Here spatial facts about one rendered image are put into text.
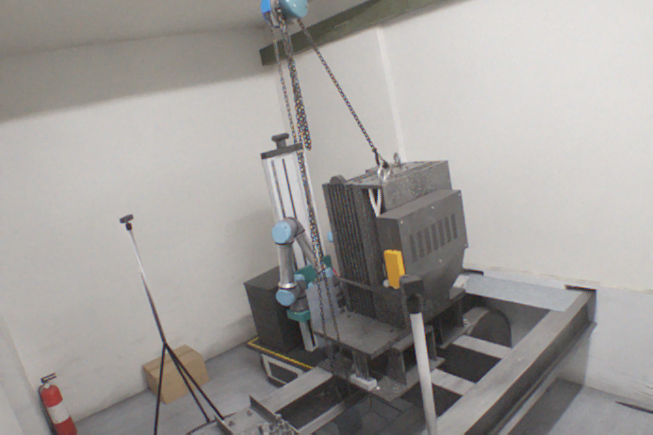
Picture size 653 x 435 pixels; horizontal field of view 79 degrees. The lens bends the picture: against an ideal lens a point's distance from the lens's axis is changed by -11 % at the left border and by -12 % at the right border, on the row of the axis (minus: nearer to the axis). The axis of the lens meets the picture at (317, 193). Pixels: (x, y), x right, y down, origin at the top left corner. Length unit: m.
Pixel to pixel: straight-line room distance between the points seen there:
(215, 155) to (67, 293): 1.69
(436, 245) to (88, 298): 2.78
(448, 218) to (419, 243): 0.23
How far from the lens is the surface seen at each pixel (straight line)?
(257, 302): 3.40
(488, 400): 2.11
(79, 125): 3.78
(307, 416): 2.50
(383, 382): 2.27
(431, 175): 2.20
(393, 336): 2.16
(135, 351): 4.09
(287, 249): 2.70
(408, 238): 1.90
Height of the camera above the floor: 1.97
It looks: 10 degrees down
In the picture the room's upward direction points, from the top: 12 degrees counter-clockwise
